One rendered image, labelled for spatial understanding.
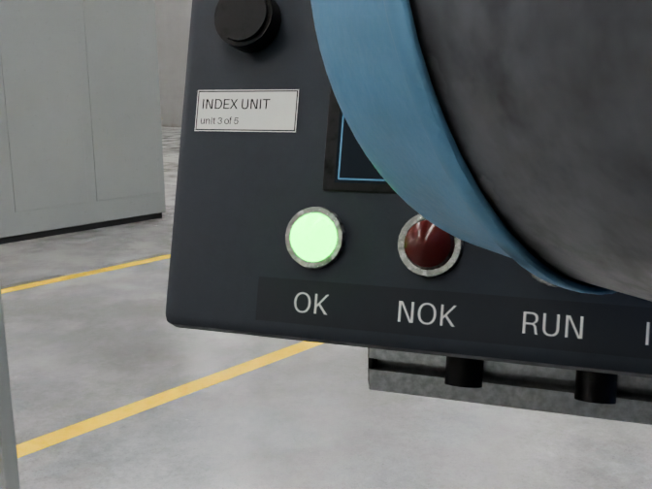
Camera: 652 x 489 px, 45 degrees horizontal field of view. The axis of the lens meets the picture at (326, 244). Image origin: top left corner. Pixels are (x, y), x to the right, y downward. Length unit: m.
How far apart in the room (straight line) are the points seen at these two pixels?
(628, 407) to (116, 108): 6.50
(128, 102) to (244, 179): 6.51
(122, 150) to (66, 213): 0.72
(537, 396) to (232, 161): 0.18
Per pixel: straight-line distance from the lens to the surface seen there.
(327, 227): 0.33
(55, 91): 6.51
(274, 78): 0.36
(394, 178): 0.15
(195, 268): 0.36
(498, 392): 0.40
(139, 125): 6.92
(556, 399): 0.40
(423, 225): 0.32
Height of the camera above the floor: 1.18
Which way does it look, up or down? 12 degrees down
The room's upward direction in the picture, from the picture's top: 1 degrees counter-clockwise
